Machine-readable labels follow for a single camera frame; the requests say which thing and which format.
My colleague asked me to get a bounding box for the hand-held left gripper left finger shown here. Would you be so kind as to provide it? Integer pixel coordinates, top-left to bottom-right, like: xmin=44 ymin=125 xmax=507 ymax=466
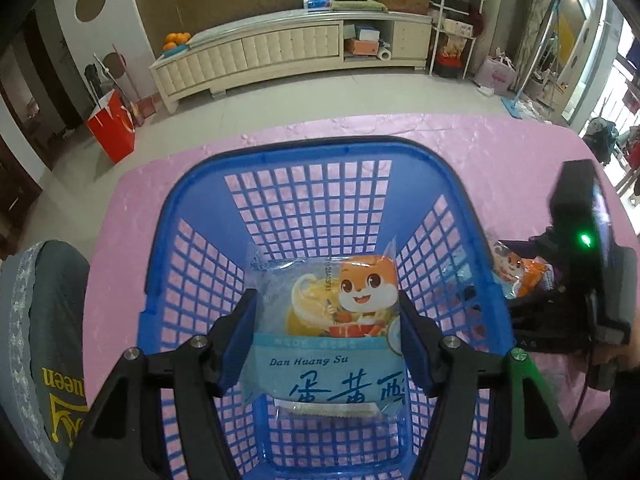
xmin=62 ymin=287 xmax=261 ymax=480

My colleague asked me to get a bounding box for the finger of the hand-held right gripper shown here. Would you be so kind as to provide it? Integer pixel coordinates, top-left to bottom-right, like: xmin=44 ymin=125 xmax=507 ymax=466
xmin=500 ymin=230 xmax=569 ymax=281
xmin=505 ymin=285 xmax=596 ymax=356

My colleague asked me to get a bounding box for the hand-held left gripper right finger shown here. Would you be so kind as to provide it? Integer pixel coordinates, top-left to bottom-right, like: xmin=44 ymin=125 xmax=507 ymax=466
xmin=397 ymin=290 xmax=588 ymax=480

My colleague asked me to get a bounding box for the orange and white snack packet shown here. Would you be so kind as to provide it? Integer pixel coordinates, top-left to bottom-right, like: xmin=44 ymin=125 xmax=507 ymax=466
xmin=492 ymin=241 xmax=556 ymax=300

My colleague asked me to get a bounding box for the light blue pastry packet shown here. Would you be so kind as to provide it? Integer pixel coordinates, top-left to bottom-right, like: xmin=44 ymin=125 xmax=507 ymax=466
xmin=239 ymin=237 xmax=408 ymax=418

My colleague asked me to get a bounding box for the blue plastic basket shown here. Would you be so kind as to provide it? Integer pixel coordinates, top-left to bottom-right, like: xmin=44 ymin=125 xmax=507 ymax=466
xmin=137 ymin=136 xmax=521 ymax=480

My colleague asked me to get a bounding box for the dark backpack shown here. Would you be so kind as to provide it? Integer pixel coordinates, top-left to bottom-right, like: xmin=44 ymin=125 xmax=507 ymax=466
xmin=585 ymin=117 xmax=621 ymax=163

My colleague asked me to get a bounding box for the blue mop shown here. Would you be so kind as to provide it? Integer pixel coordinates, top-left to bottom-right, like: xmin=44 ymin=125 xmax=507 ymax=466
xmin=502 ymin=2 xmax=563 ymax=120

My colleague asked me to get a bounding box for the pink shopping bag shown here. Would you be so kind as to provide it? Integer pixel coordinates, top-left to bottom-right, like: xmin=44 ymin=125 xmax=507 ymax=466
xmin=475 ymin=55 xmax=518 ymax=95

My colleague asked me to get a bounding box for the red box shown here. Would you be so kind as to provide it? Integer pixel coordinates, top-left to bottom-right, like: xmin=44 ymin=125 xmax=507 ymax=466
xmin=434 ymin=55 xmax=463 ymax=78

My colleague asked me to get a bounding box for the patterned curtain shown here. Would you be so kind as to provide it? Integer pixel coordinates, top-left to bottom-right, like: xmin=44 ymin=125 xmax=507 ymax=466
xmin=515 ymin=0 xmax=561 ymax=81

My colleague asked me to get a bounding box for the pink table cloth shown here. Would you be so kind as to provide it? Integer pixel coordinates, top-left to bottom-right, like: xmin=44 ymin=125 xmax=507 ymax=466
xmin=85 ymin=112 xmax=640 ymax=480

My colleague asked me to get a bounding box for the white metal rack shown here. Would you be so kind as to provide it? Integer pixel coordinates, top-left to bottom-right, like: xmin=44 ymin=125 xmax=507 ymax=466
xmin=417 ymin=0 xmax=488 ymax=78

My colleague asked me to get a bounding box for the red paper bag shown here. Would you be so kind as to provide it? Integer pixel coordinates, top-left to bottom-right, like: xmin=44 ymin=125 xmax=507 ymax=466
xmin=86 ymin=89 xmax=137 ymax=163

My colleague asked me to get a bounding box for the cream tv cabinet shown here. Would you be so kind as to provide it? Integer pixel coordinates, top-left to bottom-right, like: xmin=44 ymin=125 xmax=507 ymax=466
xmin=149 ymin=10 xmax=433 ymax=115

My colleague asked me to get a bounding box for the green folded cloth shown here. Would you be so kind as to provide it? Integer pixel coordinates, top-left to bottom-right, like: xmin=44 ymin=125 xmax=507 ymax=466
xmin=330 ymin=0 xmax=388 ymax=12

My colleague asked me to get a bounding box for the black cable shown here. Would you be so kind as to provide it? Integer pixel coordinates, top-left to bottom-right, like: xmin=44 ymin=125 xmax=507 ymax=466
xmin=570 ymin=350 xmax=596 ymax=426

